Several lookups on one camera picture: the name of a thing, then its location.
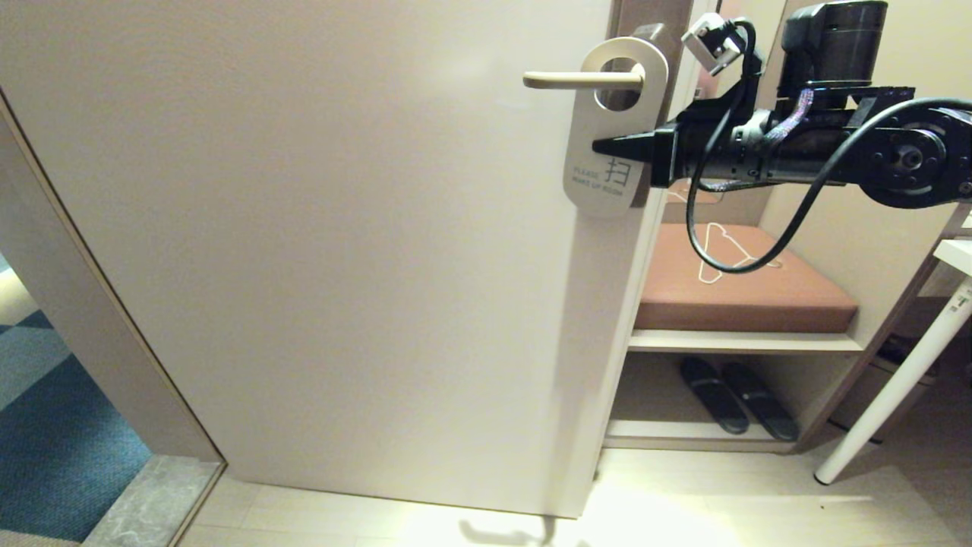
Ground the grey do-not-disturb door sign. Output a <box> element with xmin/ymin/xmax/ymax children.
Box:
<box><xmin>563</xmin><ymin>36</ymin><xmax>669</xmax><ymax>219</ymax></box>

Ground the beige room door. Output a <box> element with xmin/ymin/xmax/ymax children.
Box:
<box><xmin>0</xmin><ymin>0</ymin><xmax>688</xmax><ymax>519</ymax></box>

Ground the grey marble door threshold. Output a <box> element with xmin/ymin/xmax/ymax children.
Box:
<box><xmin>82</xmin><ymin>456</ymin><xmax>226</xmax><ymax>547</ymax></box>

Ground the brown leather bench cushion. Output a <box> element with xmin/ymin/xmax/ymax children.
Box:
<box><xmin>634</xmin><ymin>222</ymin><xmax>859</xmax><ymax>333</ymax></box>

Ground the beige wooden bench shelf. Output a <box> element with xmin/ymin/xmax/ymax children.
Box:
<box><xmin>605</xmin><ymin>220</ymin><xmax>942</xmax><ymax>455</ymax></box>

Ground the black slipper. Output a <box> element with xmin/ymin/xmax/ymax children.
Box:
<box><xmin>720</xmin><ymin>362</ymin><xmax>800</xmax><ymax>443</ymax></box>
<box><xmin>678</xmin><ymin>356</ymin><xmax>750</xmax><ymax>435</ymax></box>

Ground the white table top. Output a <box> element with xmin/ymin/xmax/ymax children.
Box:
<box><xmin>933</xmin><ymin>238</ymin><xmax>972</xmax><ymax>276</ymax></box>

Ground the white table leg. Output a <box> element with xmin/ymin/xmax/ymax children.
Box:
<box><xmin>814</xmin><ymin>277</ymin><xmax>972</xmax><ymax>485</ymax></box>

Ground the blue patterned hallway carpet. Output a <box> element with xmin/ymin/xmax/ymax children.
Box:
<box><xmin>0</xmin><ymin>255</ymin><xmax>153</xmax><ymax>544</ymax></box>

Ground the braided purple right cable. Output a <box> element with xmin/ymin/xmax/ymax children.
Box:
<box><xmin>767</xmin><ymin>90</ymin><xmax>817</xmax><ymax>141</ymax></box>

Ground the beige door lever handle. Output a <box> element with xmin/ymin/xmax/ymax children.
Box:
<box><xmin>522</xmin><ymin>71</ymin><xmax>646</xmax><ymax>90</ymax></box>

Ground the smooth black cable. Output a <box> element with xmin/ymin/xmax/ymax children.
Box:
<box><xmin>686</xmin><ymin>19</ymin><xmax>972</xmax><ymax>274</ymax></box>

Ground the white wire clothes hanger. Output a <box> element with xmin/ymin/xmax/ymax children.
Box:
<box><xmin>697</xmin><ymin>223</ymin><xmax>784</xmax><ymax>284</ymax></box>

